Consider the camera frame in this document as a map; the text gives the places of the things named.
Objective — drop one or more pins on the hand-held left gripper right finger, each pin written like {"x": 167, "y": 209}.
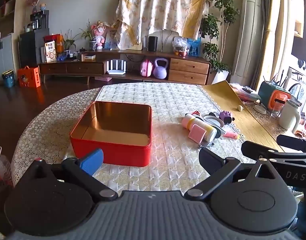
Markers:
{"x": 209, "y": 160}

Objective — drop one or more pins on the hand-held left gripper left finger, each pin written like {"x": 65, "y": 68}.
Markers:
{"x": 93, "y": 160}

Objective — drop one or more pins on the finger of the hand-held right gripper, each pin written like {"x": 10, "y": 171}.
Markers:
{"x": 295, "y": 142}
{"x": 255, "y": 148}

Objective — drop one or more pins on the red tin box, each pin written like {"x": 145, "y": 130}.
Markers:
{"x": 123, "y": 155}

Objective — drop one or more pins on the white bottle with yellow label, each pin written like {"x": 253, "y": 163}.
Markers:
{"x": 205, "y": 128}

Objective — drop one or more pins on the beige round bulb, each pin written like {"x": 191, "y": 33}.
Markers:
{"x": 239, "y": 108}

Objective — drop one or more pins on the purple toy figure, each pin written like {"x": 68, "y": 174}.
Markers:
{"x": 225, "y": 117}

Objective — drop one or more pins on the red candy packet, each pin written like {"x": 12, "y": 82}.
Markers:
{"x": 196, "y": 112}

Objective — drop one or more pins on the metal clip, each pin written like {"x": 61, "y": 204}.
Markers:
{"x": 206, "y": 145}

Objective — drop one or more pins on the white jug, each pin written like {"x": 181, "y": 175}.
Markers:
{"x": 289, "y": 115}

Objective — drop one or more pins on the pink pen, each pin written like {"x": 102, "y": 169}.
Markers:
{"x": 230, "y": 135}

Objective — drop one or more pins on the pink small pouch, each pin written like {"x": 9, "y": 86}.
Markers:
{"x": 196, "y": 134}

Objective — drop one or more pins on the drinking glass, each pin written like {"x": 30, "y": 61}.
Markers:
{"x": 275, "y": 110}

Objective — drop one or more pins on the small white dish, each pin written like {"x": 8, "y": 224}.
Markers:
{"x": 260, "y": 108}

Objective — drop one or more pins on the pink cup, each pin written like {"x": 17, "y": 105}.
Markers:
{"x": 186, "y": 120}

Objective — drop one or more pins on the green orange utensil holder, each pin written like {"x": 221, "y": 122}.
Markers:
{"x": 273, "y": 95}

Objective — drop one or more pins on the plastic bag of colourful items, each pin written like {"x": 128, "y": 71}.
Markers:
{"x": 244, "y": 92}

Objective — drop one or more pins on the white planter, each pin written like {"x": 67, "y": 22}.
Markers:
{"x": 219, "y": 76}

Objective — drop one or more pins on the flat pink box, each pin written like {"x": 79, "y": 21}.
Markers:
{"x": 104, "y": 79}

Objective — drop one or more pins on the white quilted table runner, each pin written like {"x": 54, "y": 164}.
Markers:
{"x": 155, "y": 92}

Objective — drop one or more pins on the wooden TV cabinet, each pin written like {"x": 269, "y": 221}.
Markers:
{"x": 75, "y": 68}

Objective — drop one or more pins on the white router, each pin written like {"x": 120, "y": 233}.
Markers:
{"x": 116, "y": 67}

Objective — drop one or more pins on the small white box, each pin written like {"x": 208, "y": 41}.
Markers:
{"x": 89, "y": 58}

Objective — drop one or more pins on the purple kettlebell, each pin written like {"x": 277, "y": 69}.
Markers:
{"x": 160, "y": 70}

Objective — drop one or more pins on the orange gift box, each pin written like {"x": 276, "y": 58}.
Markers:
{"x": 29, "y": 77}

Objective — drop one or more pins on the blue toy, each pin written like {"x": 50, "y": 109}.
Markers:
{"x": 60, "y": 58}

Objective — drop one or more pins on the blue card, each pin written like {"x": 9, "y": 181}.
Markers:
{"x": 194, "y": 47}

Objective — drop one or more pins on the cereal box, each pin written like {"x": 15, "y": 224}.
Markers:
{"x": 50, "y": 52}

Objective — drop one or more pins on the blue bucket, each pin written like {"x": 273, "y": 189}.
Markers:
{"x": 8, "y": 78}

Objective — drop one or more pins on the clear plastic bag with items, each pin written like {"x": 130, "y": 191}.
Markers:
{"x": 180, "y": 45}

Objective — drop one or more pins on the white standing air conditioner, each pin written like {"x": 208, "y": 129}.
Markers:
{"x": 247, "y": 30}

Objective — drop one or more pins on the small leafy potted plant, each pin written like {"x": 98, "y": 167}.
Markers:
{"x": 69, "y": 40}

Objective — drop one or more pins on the orchid plant in striped pot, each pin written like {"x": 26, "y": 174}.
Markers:
{"x": 89, "y": 35}

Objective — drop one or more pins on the pink doll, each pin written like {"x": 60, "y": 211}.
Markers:
{"x": 99, "y": 35}

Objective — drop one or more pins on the red paper bag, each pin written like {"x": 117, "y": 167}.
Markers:
{"x": 56, "y": 40}

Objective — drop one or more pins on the black mini fridge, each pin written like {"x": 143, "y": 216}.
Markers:
{"x": 30, "y": 47}

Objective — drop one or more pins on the green potted tree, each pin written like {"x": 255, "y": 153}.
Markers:
{"x": 218, "y": 25}

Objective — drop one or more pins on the black speaker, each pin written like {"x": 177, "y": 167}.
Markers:
{"x": 153, "y": 43}

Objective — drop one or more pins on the white fan-shaped board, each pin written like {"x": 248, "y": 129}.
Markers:
{"x": 165, "y": 36}

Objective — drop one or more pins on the black coffee machine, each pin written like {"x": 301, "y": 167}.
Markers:
{"x": 37, "y": 20}

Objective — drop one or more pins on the floral cloth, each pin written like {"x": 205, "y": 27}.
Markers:
{"x": 158, "y": 10}

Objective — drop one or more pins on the small doll figure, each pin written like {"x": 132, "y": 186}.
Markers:
{"x": 42, "y": 6}

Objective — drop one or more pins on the dried flowers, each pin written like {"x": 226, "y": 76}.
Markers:
{"x": 32, "y": 2}

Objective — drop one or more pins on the wooden shelf unit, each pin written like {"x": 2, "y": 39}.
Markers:
{"x": 5, "y": 10}

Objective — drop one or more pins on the grey wall cabinets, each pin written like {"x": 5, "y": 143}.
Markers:
{"x": 1, "y": 57}

